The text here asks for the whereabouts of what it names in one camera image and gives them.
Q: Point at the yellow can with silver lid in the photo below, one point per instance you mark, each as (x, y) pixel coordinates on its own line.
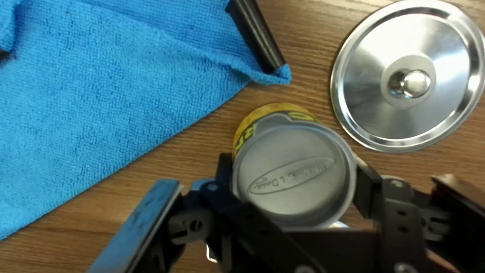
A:
(291, 170)

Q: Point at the silver pot lid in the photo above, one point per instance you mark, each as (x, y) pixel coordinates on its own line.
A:
(409, 76)

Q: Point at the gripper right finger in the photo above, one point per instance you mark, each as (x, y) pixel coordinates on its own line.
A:
(401, 227)

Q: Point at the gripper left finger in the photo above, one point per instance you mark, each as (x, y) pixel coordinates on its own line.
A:
(242, 227)

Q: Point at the blue microfibre cloth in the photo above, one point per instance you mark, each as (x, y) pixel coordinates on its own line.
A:
(94, 94)

